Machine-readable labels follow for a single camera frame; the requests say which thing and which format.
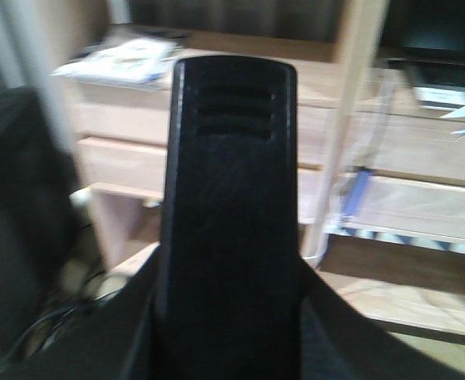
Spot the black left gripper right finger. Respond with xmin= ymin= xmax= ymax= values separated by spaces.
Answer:
xmin=298 ymin=259 xmax=465 ymax=379

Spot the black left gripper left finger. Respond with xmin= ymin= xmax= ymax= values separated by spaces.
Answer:
xmin=2 ymin=241 xmax=162 ymax=380

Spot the black stapler with orange label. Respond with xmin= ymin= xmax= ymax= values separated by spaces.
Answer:
xmin=153 ymin=55 xmax=301 ymax=379

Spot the light wooden shelf unit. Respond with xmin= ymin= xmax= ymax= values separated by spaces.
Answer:
xmin=57 ymin=0 xmax=465 ymax=345

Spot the stack of white papers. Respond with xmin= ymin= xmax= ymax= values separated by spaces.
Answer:
xmin=52 ymin=37 xmax=181 ymax=86

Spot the grey open laptop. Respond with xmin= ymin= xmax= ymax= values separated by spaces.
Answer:
xmin=386 ymin=27 xmax=465 ymax=112

